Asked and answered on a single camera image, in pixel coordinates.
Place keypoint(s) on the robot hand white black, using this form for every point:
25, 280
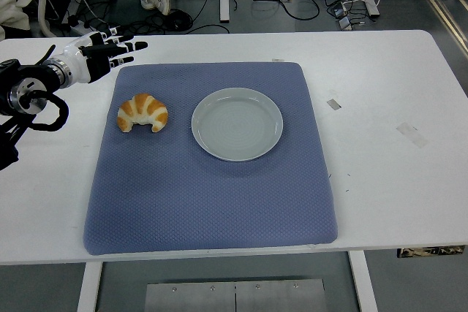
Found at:
75, 60

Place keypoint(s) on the croissant bread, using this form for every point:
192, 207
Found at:
146, 107

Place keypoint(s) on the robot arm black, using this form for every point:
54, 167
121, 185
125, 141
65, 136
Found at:
25, 89

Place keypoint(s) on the grey round plate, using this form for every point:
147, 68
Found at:
237, 125

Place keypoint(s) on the grey metal plate with screws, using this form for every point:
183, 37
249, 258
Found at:
234, 297

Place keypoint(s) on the white power strip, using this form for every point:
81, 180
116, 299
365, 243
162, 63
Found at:
80, 27

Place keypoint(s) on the white garment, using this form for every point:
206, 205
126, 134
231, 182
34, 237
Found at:
11, 12

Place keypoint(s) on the blue quilted mat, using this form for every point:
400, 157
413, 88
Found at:
204, 198

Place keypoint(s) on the white table leg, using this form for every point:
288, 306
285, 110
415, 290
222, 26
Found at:
363, 282
89, 286

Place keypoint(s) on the grey tape piece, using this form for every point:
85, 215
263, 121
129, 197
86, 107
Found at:
334, 104

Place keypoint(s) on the grey foot pedal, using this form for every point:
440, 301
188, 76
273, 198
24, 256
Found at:
344, 24

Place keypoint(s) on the clear tape piece large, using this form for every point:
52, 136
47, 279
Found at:
412, 134

